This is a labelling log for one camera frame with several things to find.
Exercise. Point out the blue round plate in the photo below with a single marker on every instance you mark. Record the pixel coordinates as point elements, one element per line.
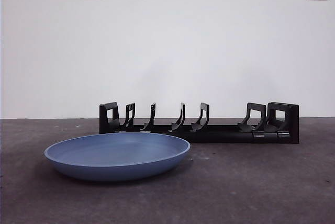
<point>117,161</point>

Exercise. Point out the black plate rack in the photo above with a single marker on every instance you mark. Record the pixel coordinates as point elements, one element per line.
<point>209,137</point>

